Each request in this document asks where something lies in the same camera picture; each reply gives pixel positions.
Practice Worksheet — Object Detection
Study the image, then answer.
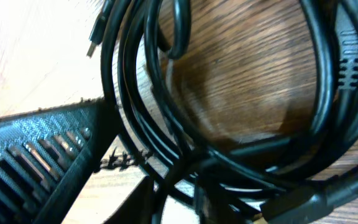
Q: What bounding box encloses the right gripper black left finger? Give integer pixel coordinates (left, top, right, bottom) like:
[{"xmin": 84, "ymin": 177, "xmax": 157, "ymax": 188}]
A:
[{"xmin": 0, "ymin": 100, "xmax": 117, "ymax": 223}]

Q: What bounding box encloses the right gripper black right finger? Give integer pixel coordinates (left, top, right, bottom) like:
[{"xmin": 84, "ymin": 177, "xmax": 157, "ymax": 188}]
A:
[{"xmin": 104, "ymin": 176, "xmax": 154, "ymax": 224}]

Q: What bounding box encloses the black HDMI cable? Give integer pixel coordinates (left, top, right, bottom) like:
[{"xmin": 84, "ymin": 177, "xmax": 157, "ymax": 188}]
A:
[{"xmin": 100, "ymin": 0, "xmax": 358, "ymax": 224}]

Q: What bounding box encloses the black USB cable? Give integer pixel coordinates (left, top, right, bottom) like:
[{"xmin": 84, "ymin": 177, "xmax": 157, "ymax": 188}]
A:
[{"xmin": 86, "ymin": 0, "xmax": 192, "ymax": 60}]

